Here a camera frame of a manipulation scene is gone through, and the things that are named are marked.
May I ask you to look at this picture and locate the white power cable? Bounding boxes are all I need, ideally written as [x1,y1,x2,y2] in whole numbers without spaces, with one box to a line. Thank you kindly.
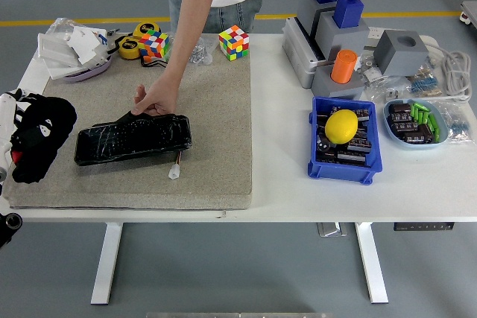
[424,44,473,102]

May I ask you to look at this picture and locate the grey junction box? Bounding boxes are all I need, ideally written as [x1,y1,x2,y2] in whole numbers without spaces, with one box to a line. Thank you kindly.
[282,16,329,90]

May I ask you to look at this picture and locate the clear plastic bag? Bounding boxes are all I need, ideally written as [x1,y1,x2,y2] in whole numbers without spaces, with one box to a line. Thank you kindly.
[45,17,94,36]

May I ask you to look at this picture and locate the white table leg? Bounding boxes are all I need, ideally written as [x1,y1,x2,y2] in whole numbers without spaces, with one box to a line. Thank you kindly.
[90,222,124,306]
[353,222,390,305]

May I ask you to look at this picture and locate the black strap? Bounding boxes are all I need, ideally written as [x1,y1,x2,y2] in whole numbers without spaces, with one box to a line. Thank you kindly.
[140,56,168,70]

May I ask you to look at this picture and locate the person's hand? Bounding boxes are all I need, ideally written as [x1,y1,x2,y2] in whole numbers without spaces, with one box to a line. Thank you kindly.
[130,75,183,118]

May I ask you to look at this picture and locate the white connector with wires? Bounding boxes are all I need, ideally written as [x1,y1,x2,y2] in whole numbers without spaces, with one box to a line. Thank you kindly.
[168,149,184,180]

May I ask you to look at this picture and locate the purple tray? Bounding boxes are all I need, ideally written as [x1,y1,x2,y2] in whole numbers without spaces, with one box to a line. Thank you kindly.
[50,53,113,83]

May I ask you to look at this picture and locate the bag of blue resistors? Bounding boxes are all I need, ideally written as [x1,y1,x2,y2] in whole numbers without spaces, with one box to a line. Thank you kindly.
[435,101,476,146]
[408,71,445,98]

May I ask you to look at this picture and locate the light blue dish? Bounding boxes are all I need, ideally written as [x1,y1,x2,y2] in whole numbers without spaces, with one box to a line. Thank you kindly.
[382,98,450,151]

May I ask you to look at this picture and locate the clear bag of screws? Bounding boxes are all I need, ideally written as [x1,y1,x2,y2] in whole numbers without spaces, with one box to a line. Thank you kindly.
[186,34,219,66]

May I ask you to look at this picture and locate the yellow lemon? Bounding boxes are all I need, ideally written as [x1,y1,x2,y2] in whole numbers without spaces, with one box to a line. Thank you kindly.
[324,109,359,144]

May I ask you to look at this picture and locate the clear bag with white plug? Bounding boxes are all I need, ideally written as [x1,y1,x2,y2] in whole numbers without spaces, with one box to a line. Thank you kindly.
[363,74,413,105]

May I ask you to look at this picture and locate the yellow tape measure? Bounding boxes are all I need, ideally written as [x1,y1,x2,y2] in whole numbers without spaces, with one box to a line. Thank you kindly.
[118,36,142,60]
[133,22,162,42]

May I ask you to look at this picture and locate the colourful puzzle cube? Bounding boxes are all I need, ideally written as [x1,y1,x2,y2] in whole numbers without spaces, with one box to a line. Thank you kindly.
[139,29,171,62]
[218,25,250,62]

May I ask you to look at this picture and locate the metal bracket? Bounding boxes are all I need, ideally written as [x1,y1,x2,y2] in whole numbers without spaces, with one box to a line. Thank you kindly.
[317,223,348,238]

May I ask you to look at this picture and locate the orange cylinder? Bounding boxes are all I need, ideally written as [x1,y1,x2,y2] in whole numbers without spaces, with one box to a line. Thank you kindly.
[330,48,358,84]

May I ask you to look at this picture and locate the black rag with red tag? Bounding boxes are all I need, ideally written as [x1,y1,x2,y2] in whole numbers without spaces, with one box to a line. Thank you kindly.
[10,96,78,184]

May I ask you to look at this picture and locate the small clear parts bag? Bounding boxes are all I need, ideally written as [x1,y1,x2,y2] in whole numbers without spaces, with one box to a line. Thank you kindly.
[356,55,385,83]

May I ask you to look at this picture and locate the grey block with round hole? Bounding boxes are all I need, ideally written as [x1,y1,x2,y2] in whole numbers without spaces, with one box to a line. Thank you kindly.
[373,29,429,77]

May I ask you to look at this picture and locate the white flat box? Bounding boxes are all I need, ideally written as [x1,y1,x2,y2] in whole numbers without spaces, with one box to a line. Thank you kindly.
[37,31,81,69]

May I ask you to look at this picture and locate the white folded card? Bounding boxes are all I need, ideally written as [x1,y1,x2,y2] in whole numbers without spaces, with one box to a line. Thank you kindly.
[68,26,109,66]

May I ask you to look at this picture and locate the grey-brown mat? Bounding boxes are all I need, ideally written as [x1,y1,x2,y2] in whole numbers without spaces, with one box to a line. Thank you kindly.
[1,33,254,211]

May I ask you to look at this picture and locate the black desk control panel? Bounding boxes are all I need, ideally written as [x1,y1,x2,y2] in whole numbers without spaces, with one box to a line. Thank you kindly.
[394,223,456,232]

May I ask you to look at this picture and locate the tall grey block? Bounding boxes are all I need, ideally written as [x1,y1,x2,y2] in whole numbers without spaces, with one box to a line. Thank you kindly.
[297,0,338,36]

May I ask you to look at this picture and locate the low grey block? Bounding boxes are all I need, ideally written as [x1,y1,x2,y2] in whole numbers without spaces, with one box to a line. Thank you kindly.
[311,66,366,101]

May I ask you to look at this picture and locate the blue plastic bin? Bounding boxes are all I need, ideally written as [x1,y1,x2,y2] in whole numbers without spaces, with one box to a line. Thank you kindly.
[307,96,384,185]

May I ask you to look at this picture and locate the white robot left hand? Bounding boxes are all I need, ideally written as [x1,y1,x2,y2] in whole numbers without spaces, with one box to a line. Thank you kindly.
[0,89,57,171]

